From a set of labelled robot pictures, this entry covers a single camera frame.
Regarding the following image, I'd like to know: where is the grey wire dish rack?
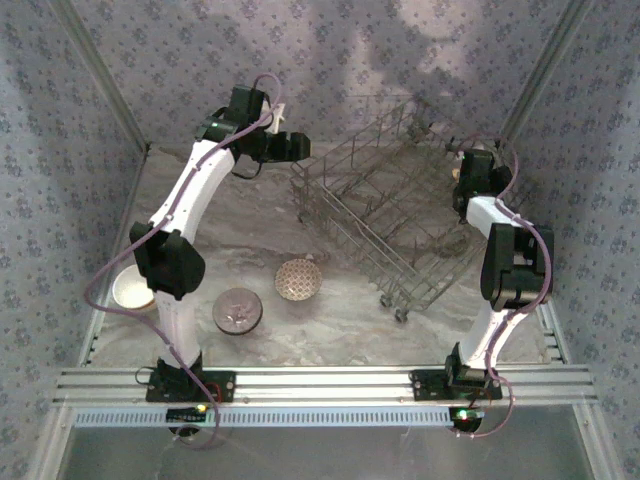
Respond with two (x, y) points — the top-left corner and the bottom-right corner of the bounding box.
(289, 97), (539, 324)

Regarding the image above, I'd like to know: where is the lattice pattern bowl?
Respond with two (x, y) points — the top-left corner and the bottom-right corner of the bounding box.
(274, 258), (323, 303)

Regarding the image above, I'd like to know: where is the brown leaf coral bowl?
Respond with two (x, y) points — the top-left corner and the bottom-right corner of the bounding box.
(211, 288), (265, 336)

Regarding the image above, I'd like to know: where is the right circuit board with LED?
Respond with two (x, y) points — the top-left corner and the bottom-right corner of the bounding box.
(448, 407), (485, 424)

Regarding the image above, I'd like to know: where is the circuit board with led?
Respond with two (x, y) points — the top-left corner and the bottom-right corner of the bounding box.
(166, 403), (209, 421)
(448, 407), (485, 424)

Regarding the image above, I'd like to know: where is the left circuit board with LED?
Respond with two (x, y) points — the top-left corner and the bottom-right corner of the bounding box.
(166, 403), (209, 421)

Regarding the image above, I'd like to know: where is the grey metal panel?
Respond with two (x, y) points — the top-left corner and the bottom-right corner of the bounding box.
(54, 405), (599, 480)

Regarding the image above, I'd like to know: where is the aluminium right frame post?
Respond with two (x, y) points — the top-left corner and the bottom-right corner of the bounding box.
(493, 0), (599, 151)

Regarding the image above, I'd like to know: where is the aluminium frame post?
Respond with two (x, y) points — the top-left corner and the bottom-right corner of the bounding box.
(47, 0), (154, 151)
(493, 0), (599, 151)

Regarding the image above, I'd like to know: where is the aluminium left floor rail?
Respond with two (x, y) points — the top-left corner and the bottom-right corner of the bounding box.
(82, 147), (151, 366)

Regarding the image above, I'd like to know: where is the aluminium left frame post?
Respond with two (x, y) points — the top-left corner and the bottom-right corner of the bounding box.
(47, 0), (154, 151)

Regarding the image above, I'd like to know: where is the aluminium right floor rail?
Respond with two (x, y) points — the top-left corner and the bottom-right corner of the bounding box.
(492, 147), (571, 365)

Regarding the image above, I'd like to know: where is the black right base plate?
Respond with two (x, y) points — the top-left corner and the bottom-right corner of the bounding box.
(410, 368), (504, 401)

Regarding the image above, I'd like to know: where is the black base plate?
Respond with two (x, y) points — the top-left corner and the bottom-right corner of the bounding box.
(410, 368), (504, 401)
(145, 370), (237, 404)

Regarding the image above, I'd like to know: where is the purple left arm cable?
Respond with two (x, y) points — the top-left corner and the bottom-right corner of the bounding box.
(83, 73), (284, 450)

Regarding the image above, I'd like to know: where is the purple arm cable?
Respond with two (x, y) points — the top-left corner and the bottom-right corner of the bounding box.
(83, 73), (284, 450)
(455, 132), (555, 441)

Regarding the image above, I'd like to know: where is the aluminium mounting rail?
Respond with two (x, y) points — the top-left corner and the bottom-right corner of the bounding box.
(52, 364), (599, 409)

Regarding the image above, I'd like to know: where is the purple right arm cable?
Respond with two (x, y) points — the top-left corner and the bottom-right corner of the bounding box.
(455, 132), (555, 441)

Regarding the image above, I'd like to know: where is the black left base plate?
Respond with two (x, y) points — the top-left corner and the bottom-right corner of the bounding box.
(145, 370), (237, 404)

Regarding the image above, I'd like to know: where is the white slotted cable duct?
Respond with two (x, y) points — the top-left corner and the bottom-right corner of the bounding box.
(73, 407), (484, 429)

